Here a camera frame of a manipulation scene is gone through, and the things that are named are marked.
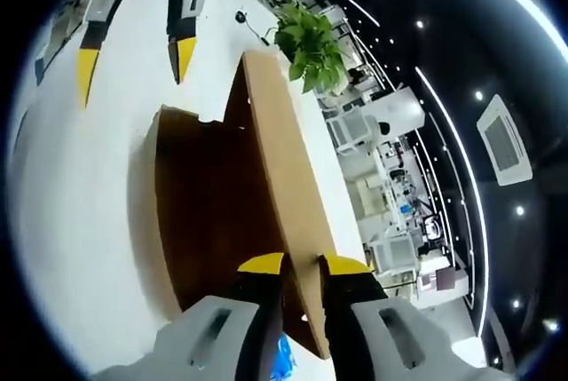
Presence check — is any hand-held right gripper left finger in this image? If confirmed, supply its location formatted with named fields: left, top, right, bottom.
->
left=146, top=252, right=285, bottom=381

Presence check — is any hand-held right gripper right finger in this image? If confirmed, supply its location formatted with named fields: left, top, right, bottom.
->
left=317, top=254, right=449, bottom=381

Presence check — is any blue soft tissue pack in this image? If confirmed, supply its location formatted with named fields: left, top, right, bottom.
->
left=270, top=331, right=296, bottom=381

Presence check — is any brown cardboard shoe box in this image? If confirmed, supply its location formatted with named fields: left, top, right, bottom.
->
left=127, top=50, right=351, bottom=349

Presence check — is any white office chair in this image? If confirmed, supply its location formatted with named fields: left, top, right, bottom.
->
left=327, top=112, right=378, bottom=151
left=370, top=236, right=421, bottom=274

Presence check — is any potted green plant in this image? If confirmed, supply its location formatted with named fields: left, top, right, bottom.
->
left=273, top=1, right=350, bottom=93

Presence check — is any white pillar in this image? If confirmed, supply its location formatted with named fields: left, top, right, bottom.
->
left=375, top=85, right=426, bottom=133

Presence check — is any ceiling air vent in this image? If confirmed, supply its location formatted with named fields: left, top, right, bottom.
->
left=476, top=93, right=533, bottom=187

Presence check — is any thin dark cable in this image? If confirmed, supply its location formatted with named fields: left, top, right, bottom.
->
left=243, top=20, right=272, bottom=45

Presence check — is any wall screen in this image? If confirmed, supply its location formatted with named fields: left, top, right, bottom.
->
left=421, top=214, right=445, bottom=240

